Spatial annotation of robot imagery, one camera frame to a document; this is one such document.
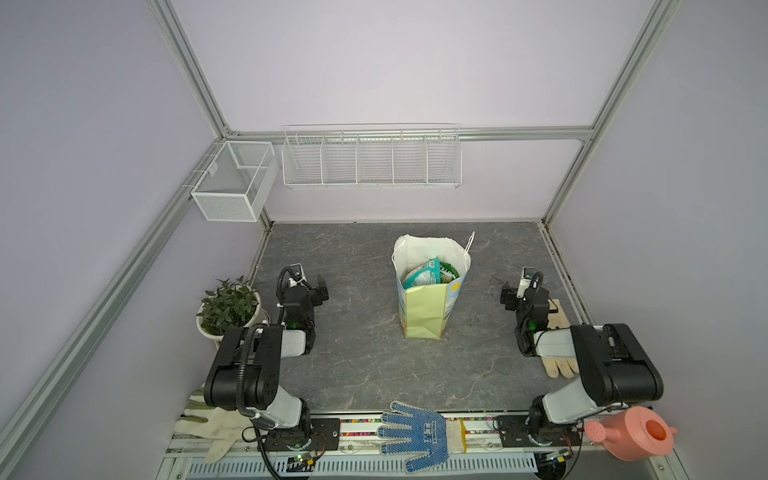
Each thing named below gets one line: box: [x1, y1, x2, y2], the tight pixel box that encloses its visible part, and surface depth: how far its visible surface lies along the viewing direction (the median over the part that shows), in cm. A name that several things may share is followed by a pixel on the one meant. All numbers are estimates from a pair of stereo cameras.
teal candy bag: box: [402, 257, 441, 290], surface depth 86 cm
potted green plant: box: [196, 276, 261, 350], surface depth 81 cm
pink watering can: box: [585, 406, 678, 462], surface depth 66 cm
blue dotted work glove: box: [377, 400, 466, 474], surface depth 75 cm
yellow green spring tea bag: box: [440, 262, 460, 284], surface depth 88 cm
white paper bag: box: [392, 231, 475, 340], surface depth 84 cm
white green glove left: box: [174, 383, 256, 463], surface depth 75 cm
